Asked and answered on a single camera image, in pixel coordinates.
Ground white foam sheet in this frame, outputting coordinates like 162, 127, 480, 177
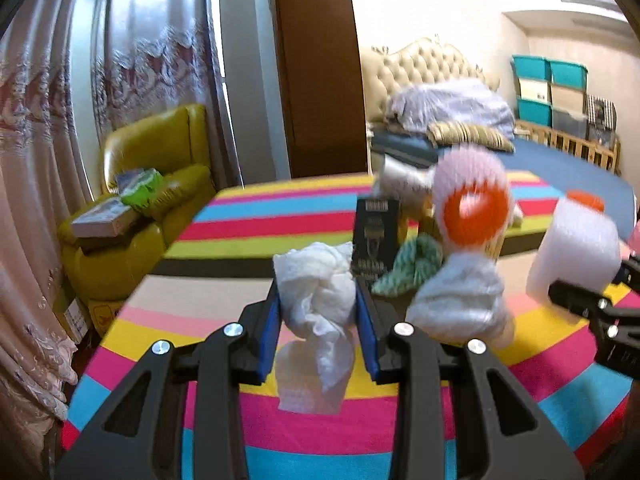
526, 197, 622, 306

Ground white plastic bag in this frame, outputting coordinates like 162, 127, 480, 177
406, 252, 515, 349

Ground pink orange foam net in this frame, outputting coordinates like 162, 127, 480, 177
432, 144, 514, 252

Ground white tissue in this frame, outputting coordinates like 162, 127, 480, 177
272, 242, 356, 415

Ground white paper cup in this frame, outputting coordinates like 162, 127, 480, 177
372, 155, 435, 208

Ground pink trash bin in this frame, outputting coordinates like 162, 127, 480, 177
620, 223, 640, 258

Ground striped colourful tablecloth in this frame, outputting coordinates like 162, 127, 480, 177
62, 169, 631, 479

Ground blue bed mattress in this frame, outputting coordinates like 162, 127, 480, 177
371, 130, 637, 240

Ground green knitted cloth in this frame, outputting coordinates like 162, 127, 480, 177
371, 234, 444, 298

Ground stacked storage boxes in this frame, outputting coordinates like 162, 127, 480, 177
512, 54, 617, 150

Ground book on armchair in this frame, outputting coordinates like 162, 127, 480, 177
70, 196, 140, 238

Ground striped brown pillow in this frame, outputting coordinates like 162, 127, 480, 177
426, 122, 515, 153

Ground black razor box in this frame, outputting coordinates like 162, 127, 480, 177
352, 196, 399, 282

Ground green snack bag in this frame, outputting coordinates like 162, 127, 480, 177
119, 168, 164, 212

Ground striped blue duvet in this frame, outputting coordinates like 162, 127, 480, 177
384, 78, 515, 139

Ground yellow leather armchair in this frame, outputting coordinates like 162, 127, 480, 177
58, 104, 216, 335

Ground beige tufted headboard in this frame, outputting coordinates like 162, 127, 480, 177
359, 38, 500, 122

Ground dark wooden door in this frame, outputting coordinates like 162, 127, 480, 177
273, 0, 367, 178

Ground lace patterned curtain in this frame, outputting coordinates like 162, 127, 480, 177
0, 0, 227, 461

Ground wooden crib rail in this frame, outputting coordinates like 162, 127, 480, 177
514, 119, 620, 176

